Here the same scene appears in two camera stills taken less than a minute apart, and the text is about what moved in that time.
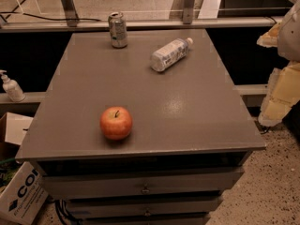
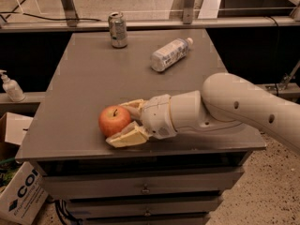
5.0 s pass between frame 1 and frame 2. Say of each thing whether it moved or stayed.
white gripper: moved
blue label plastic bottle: stayed
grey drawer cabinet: stayed
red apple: stayed
